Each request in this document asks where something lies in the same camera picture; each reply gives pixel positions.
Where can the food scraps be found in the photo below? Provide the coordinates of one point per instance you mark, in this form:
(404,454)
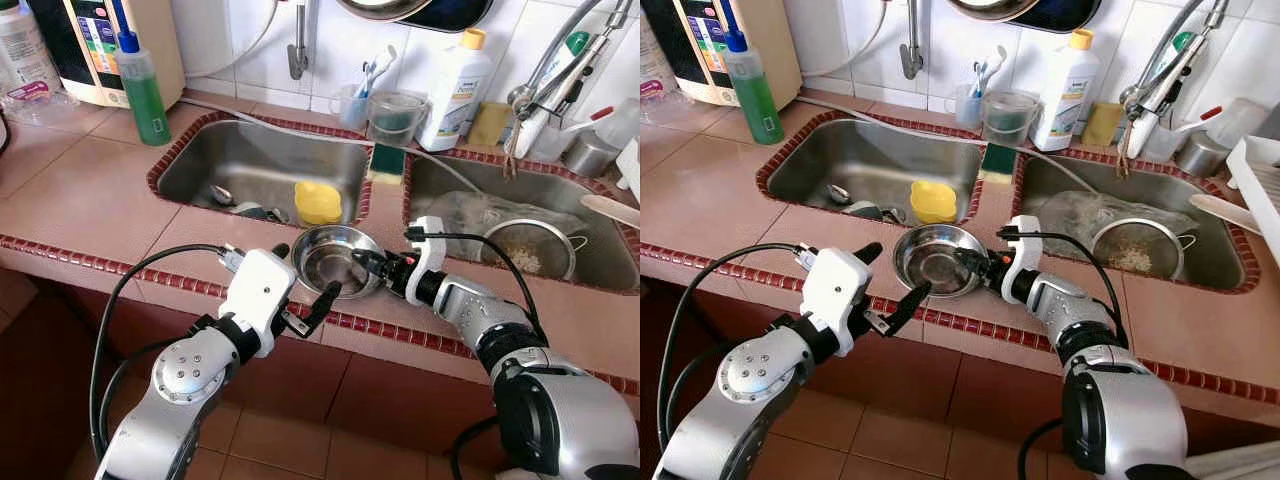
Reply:
(1135,260)
(525,262)

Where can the wooden spatula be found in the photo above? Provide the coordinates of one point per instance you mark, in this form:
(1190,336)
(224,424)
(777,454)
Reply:
(1215,208)
(610,210)

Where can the steel wok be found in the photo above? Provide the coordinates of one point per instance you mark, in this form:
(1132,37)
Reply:
(390,8)
(1000,8)

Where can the metal wall tap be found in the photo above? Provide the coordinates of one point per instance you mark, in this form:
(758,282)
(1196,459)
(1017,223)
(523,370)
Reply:
(298,50)
(912,50)

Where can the metal mesh strainer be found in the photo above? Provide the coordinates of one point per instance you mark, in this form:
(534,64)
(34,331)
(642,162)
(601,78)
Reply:
(1165,245)
(560,245)

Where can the beige water purifier appliance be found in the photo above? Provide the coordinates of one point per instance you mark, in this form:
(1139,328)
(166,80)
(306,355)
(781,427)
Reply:
(775,50)
(160,50)

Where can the stainless steel sink basin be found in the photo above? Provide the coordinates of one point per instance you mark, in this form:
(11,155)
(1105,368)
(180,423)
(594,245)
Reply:
(260,160)
(1060,180)
(880,160)
(450,180)

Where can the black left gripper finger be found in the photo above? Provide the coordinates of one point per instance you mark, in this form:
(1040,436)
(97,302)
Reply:
(870,253)
(281,251)
(325,305)
(908,305)

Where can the dark teal mug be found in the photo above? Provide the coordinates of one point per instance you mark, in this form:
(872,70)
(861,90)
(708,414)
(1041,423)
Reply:
(868,210)
(255,211)

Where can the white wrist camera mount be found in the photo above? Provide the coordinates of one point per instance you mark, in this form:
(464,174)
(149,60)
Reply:
(1025,255)
(258,300)
(835,295)
(430,255)

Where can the blue and white toothbrush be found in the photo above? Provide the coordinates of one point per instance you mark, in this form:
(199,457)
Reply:
(990,70)
(375,70)

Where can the stainless steel bowl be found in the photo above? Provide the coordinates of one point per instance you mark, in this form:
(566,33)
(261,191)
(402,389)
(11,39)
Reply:
(930,265)
(330,262)

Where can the yellow plastic bowl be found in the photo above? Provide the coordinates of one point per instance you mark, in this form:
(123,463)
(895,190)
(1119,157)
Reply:
(318,203)
(932,203)

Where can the black pan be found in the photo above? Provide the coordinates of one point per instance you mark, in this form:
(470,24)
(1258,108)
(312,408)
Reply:
(465,15)
(1075,15)

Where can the thin white tube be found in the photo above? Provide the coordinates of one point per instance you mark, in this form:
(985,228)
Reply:
(855,55)
(240,58)

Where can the green dish soap bottle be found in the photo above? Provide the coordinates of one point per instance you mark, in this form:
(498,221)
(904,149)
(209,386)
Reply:
(145,95)
(757,95)

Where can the white detergent bottle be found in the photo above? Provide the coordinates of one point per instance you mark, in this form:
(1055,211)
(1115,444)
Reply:
(455,95)
(1065,95)

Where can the green scouring pad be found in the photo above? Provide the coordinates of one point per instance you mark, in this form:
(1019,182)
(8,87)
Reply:
(1008,125)
(395,125)

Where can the metal spoon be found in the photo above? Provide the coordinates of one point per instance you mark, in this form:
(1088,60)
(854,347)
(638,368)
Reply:
(222,195)
(838,193)

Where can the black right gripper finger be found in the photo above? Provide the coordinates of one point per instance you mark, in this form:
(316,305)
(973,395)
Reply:
(372,263)
(970,261)

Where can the clear plastic bucket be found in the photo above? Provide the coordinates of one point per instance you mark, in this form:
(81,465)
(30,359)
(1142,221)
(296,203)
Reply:
(397,102)
(1010,102)

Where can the white bottle with green cap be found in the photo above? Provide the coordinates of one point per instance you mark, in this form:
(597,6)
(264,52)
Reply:
(1140,135)
(535,130)

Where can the clear plastic bag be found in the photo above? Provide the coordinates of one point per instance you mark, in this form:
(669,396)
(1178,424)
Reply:
(1070,215)
(455,215)

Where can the white dish rack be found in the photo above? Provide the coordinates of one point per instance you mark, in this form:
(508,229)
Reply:
(630,168)
(1260,180)

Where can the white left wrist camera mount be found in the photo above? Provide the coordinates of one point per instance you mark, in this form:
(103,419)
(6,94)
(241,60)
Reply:
(835,295)
(258,300)

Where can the clear plastic container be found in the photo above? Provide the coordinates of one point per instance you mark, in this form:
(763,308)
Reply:
(620,125)
(1240,125)

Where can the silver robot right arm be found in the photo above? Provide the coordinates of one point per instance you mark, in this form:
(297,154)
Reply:
(1130,420)
(580,420)

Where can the chrome kitchen faucet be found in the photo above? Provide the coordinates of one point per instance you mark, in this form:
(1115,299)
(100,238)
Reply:
(565,70)
(1165,85)

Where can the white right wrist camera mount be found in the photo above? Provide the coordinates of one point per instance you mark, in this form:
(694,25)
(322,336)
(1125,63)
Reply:
(1025,255)
(430,255)

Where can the white bottle with purple label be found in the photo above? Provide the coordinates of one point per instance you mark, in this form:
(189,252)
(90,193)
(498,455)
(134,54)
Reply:
(20,45)
(655,75)

